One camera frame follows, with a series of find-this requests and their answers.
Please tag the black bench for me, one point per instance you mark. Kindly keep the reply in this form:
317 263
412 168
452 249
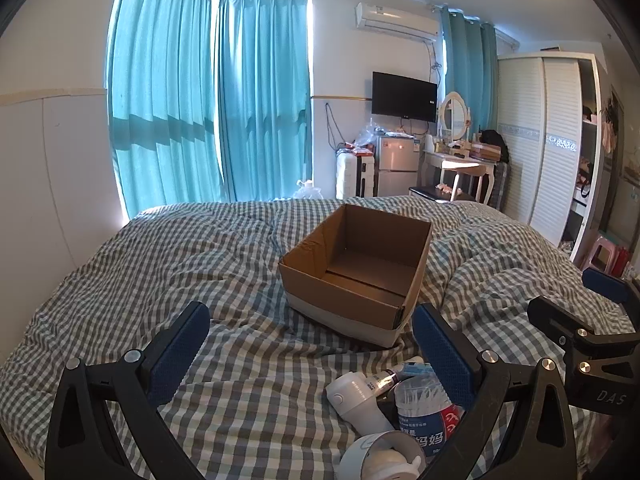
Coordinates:
430 192

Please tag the wide teal curtain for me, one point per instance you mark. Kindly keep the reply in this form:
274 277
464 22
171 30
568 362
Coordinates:
160 110

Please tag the black wall television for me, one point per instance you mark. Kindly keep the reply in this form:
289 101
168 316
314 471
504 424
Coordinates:
402 96

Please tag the white slatted wardrobe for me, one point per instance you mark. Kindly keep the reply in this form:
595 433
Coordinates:
542 150

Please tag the pile of plastic bags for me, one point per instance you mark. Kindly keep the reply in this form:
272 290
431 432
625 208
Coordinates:
367 135

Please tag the pink plastic stool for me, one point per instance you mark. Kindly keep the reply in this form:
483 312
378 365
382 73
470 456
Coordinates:
597 257

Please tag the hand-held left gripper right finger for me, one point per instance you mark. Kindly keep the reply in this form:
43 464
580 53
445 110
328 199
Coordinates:
440 355

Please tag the black bag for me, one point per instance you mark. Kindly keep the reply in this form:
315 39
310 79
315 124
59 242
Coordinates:
494 145

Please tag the grey checked blanket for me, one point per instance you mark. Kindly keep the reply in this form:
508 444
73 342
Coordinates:
150 270

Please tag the small white item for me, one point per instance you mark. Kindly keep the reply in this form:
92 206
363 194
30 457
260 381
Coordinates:
395 462

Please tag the clear cotton swab jar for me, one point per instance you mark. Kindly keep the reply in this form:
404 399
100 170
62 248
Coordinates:
425 410

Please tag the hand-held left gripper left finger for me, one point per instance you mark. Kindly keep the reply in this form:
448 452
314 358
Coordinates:
180 352

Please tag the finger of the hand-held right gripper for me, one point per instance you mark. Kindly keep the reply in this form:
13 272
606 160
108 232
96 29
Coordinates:
552 317
607 285

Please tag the pale blue cup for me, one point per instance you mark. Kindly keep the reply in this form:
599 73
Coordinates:
360 452

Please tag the white air conditioner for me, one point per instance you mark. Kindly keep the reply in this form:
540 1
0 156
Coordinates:
395 20

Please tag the white plastic bottle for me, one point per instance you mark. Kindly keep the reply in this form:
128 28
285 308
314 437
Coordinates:
355 400

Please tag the clear plastic bag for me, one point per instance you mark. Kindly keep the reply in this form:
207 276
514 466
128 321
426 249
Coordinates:
306 190

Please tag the brown cardboard box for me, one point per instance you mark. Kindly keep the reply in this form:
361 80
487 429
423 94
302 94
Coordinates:
345 305

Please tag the oval white mirror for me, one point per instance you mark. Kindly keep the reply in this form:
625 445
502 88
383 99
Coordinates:
454 115

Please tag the narrow teal curtain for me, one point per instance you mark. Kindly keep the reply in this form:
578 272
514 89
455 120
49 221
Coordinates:
465 70

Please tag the white dressing table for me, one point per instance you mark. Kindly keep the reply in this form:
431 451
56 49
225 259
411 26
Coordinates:
462 162

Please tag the white suitcase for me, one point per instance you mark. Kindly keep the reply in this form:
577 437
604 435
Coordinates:
350 175

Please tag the white toothpaste tube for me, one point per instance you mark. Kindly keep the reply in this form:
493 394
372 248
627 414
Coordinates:
382 382

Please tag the small silver fridge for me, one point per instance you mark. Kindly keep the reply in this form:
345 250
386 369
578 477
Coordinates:
397 165

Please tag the white chair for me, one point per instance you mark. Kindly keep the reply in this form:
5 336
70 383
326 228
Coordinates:
470 172

